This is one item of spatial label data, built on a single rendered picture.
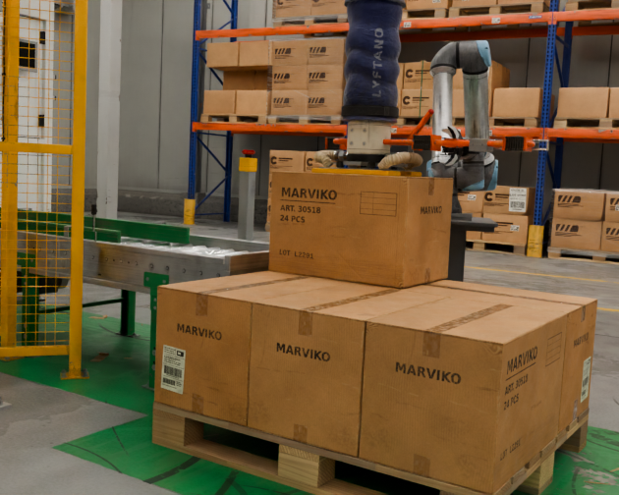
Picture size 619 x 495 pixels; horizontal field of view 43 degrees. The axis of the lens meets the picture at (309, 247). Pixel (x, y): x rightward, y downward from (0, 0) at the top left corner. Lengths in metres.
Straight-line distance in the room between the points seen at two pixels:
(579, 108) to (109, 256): 7.58
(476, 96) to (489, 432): 1.91
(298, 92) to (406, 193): 8.76
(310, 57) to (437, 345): 9.55
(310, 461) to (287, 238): 1.01
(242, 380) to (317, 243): 0.74
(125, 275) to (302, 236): 0.84
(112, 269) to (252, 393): 1.23
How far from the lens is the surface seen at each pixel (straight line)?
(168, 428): 2.72
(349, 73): 3.09
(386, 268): 2.83
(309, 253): 3.00
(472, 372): 2.08
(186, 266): 3.18
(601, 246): 10.03
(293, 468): 2.43
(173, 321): 2.63
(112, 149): 6.38
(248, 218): 4.01
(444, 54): 3.57
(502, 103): 10.38
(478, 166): 3.36
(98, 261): 3.54
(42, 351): 3.58
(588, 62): 11.55
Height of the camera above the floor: 0.96
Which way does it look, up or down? 6 degrees down
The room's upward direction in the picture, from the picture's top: 3 degrees clockwise
